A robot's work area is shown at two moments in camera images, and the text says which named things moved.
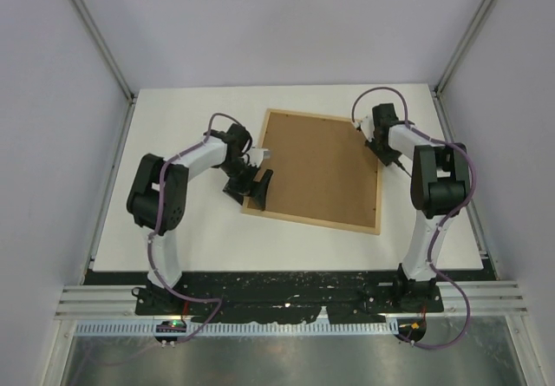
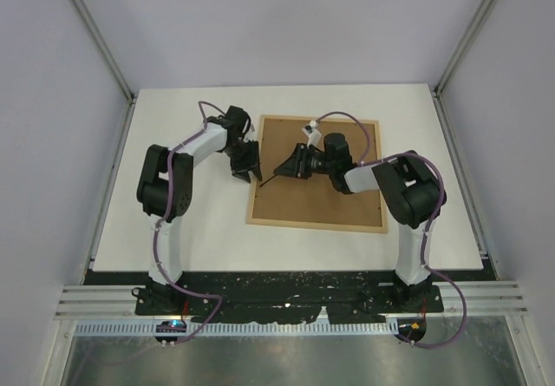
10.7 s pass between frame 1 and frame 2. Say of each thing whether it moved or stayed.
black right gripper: moved
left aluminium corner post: stayed
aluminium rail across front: stayed
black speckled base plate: stayed
